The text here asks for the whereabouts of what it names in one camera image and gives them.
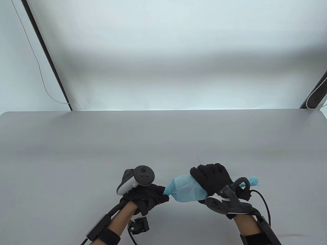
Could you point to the person's right hand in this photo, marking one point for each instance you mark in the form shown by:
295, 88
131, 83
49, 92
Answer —
212, 178

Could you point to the person's left hand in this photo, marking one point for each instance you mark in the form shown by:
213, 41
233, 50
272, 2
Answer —
148, 195

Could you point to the light blue gift wrapping paper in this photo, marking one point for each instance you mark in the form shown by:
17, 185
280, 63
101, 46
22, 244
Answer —
186, 190

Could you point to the person's left forearm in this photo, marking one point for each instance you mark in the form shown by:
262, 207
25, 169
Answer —
121, 217

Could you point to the person's right forearm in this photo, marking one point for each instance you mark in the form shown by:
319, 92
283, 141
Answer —
247, 227

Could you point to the black and white controller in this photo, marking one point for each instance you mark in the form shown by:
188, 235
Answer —
144, 174
217, 204

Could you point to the black sensor box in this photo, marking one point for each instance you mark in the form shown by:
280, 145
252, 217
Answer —
98, 227
269, 232

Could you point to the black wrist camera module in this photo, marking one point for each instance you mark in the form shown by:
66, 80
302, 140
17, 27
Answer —
140, 225

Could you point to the black frame pole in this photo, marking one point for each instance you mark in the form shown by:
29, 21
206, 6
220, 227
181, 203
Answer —
46, 53
315, 93

